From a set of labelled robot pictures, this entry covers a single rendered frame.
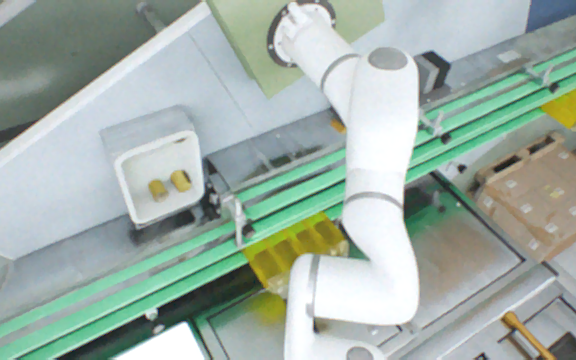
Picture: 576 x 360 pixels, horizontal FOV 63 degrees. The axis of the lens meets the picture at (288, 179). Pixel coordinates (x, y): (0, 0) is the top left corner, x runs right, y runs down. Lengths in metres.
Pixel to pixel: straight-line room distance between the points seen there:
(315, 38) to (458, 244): 0.85
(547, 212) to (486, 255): 3.51
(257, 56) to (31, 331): 0.72
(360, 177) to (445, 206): 0.94
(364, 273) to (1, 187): 0.72
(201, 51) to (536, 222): 4.20
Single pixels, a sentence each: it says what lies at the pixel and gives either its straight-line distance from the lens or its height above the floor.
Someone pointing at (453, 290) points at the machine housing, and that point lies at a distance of 1.42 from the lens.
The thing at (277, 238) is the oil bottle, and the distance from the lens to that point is 1.17.
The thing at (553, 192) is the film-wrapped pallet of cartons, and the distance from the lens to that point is 5.23.
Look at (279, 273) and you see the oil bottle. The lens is 1.12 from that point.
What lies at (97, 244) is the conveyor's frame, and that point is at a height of 0.80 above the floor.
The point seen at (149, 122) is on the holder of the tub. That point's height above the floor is 0.78.
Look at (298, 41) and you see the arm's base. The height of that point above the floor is 0.89.
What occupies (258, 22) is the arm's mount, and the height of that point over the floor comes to 0.83.
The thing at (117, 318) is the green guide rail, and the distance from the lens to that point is 1.18.
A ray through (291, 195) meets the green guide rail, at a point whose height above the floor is 0.95.
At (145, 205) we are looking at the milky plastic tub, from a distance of 1.13.
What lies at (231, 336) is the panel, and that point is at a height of 1.08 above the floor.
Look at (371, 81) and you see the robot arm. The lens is 0.69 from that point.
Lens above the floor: 1.52
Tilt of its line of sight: 32 degrees down
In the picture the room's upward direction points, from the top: 141 degrees clockwise
